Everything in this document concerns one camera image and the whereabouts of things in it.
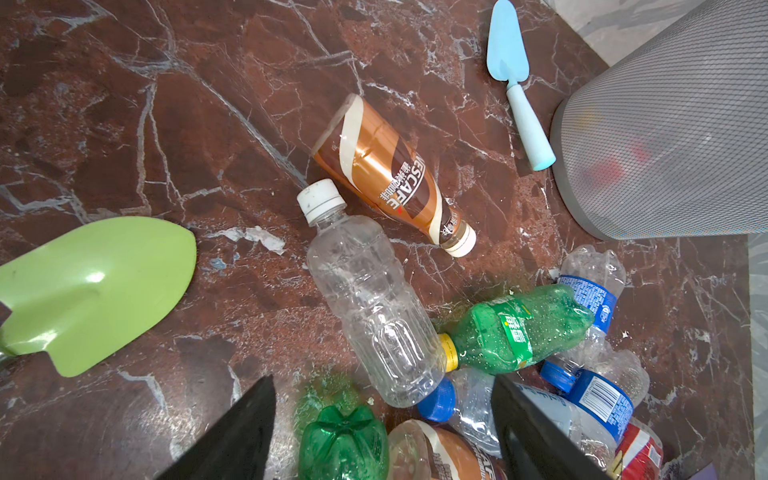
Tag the green Sprite bottle front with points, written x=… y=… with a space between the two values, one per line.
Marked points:
x=339 y=446

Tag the clear bottle white cap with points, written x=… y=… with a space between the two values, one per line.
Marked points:
x=354 y=265

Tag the brown nescafe bottle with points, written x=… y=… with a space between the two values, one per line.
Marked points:
x=420 y=451
x=363 y=152

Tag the light blue plastic trowel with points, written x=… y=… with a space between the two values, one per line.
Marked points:
x=507 y=61

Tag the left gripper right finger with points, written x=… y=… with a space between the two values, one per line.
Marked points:
x=532 y=446

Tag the orange drink bottle red label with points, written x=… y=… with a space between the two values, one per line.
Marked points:
x=639 y=455

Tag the grey mesh waste bin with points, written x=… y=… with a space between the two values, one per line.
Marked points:
x=671 y=141

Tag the green sprite bottle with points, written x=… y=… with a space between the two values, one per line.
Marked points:
x=339 y=446
x=512 y=332

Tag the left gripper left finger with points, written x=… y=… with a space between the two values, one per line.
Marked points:
x=237 y=445

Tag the pepsi bottle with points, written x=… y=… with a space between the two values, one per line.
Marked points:
x=604 y=394
x=598 y=279

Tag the clear water bottle blue cap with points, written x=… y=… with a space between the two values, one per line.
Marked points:
x=463 y=400

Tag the green Sprite bottle centre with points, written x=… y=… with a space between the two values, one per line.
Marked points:
x=512 y=332

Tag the green trowel wooden handle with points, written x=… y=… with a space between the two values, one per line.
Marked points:
x=88 y=293

